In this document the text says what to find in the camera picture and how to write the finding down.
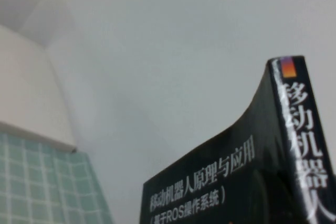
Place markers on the black mobile robot book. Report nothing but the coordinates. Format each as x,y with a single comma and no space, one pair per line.
236,169

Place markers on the green checked tablecloth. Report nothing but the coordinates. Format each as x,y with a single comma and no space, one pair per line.
39,182

